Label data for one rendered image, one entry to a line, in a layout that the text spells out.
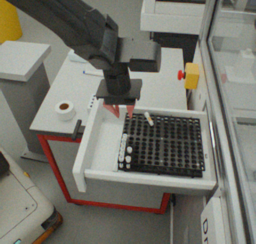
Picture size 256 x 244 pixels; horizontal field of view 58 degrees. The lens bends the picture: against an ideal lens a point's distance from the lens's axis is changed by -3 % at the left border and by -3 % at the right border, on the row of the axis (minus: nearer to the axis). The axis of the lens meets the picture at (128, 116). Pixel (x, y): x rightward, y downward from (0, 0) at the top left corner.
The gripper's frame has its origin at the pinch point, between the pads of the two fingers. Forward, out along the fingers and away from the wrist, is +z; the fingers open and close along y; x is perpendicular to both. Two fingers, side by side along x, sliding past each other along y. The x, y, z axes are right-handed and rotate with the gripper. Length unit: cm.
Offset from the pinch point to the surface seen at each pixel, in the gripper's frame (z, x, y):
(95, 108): 3.1, 5.0, -10.0
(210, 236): 11.0, -24.8, 21.3
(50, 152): 33, 8, -38
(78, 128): 4.2, -1.7, -13.6
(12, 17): 48, 197, -172
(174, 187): 11.6, -13.4, 13.3
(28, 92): 29, 42, -62
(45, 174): 89, 28, -72
